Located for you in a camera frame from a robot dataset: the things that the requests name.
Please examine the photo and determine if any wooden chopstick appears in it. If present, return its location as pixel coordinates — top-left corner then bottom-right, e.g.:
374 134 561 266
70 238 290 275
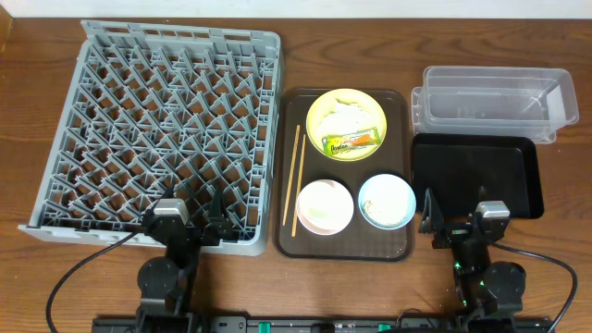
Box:
290 134 307 238
282 125 301 227

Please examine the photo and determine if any right wooden chopstick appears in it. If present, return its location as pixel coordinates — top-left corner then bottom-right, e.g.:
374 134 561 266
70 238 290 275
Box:
290 134 307 238

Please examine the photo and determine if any clear plastic bin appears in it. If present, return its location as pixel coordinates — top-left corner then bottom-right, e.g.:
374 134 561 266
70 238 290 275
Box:
411 66 580 144

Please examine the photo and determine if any rice food waste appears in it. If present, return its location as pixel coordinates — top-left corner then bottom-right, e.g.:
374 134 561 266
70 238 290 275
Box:
363 199 407 228

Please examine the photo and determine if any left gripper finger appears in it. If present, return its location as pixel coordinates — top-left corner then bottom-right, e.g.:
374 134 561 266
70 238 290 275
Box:
152 185 174 213
207 188 227 224

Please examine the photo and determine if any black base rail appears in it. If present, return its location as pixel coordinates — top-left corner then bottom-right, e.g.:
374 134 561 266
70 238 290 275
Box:
91 314 556 333

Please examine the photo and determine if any yellow plate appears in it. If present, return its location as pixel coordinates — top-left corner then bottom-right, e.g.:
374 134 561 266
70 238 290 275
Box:
306 89 388 162

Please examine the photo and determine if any pink white bowl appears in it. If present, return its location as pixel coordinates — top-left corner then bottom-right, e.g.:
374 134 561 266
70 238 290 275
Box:
296 179 354 236

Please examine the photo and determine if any grey dishwasher rack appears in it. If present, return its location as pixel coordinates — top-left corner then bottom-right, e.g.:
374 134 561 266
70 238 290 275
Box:
22 20 283 256

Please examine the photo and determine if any green snack wrapper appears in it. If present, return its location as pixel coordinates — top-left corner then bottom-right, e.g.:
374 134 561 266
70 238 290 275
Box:
322 128 381 156

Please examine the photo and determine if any left wooden chopstick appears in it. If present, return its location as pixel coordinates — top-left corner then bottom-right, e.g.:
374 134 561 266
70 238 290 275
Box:
282 125 301 227

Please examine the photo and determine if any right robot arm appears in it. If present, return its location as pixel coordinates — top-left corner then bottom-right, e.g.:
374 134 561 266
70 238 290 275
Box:
418 189 526 332

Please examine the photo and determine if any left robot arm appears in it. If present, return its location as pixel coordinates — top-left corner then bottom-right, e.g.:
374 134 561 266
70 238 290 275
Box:
132 189 233 333

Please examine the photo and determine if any black tray bin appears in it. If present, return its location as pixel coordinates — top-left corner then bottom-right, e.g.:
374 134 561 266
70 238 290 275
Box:
412 133 545 219

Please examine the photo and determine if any brown serving tray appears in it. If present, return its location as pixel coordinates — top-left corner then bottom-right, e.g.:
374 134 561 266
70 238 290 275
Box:
274 88 414 262

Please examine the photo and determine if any white napkin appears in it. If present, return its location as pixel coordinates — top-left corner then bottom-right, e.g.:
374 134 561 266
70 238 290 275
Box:
316 99 374 137

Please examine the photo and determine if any light blue bowl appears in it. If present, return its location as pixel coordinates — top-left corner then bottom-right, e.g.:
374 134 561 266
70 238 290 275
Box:
358 174 416 230

